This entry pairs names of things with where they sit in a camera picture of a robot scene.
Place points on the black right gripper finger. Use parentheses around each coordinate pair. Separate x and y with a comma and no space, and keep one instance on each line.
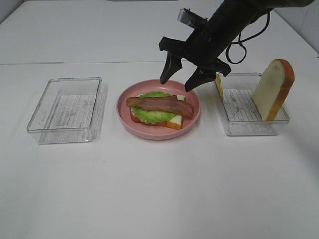
(199,77)
(172,65)

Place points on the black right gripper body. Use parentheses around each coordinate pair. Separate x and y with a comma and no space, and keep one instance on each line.
(197,49)

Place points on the yellow cheese slice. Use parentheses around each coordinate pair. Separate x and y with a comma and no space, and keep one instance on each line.
(218,82)

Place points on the bacon strip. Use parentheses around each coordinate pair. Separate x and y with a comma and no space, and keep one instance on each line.
(135,101)
(179,109)

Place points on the bread slice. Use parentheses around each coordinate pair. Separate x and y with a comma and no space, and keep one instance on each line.
(174,123)
(273,88)

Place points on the green lettuce leaf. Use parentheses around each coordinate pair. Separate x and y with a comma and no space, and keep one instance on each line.
(152,116)

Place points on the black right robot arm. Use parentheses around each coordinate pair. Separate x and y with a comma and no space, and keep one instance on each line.
(211,37)

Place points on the right clear plastic tray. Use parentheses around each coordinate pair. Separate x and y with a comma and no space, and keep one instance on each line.
(238,112)

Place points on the clear plastic tray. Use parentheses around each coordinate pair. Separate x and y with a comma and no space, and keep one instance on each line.
(238,112)
(70,110)

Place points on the left clear plastic tray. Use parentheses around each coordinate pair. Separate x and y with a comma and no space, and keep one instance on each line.
(70,110)

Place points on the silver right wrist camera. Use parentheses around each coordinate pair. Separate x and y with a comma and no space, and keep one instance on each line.
(187,17)

